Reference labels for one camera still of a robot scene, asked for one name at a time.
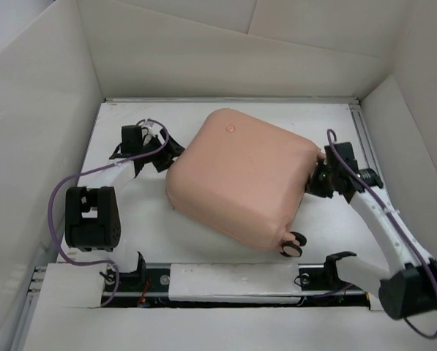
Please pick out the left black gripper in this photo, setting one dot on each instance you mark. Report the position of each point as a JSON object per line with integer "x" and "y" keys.
{"x": 168, "y": 154}

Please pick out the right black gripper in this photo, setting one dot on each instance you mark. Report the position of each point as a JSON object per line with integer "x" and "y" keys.
{"x": 312, "y": 187}

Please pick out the pink hard-shell suitcase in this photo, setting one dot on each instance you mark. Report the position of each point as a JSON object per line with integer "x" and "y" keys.
{"x": 245, "y": 178}

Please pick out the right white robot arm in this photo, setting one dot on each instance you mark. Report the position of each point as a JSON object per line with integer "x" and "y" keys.
{"x": 408, "y": 286}

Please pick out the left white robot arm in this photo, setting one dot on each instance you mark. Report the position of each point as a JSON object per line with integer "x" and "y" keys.
{"x": 92, "y": 220}

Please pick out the white foam cover block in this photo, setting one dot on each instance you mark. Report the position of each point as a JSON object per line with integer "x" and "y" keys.
{"x": 233, "y": 283}

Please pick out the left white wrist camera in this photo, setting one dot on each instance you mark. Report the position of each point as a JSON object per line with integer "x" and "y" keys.
{"x": 147, "y": 130}

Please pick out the aluminium frame rail right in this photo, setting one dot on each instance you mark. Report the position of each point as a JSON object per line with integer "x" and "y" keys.
{"x": 364, "y": 137}

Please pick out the aluminium frame rail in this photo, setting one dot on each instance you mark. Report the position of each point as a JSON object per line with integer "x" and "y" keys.
{"x": 30, "y": 304}
{"x": 364, "y": 137}

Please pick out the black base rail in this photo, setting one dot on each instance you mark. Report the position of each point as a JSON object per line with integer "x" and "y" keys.
{"x": 147, "y": 287}

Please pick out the aluminium frame rail left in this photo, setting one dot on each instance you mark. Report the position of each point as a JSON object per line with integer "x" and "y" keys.
{"x": 30, "y": 304}

